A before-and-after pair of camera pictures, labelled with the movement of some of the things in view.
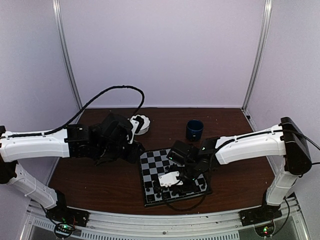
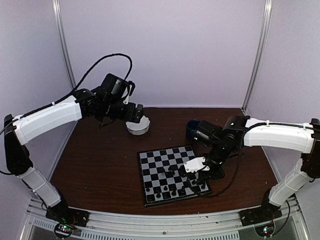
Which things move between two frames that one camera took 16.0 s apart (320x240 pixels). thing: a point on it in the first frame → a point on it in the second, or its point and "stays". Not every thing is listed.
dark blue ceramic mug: (194, 130) stays
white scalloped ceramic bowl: (146, 126) stays
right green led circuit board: (265, 231) stays
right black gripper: (192, 188) → (219, 174)
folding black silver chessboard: (155, 163) stays
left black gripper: (134, 155) → (138, 113)
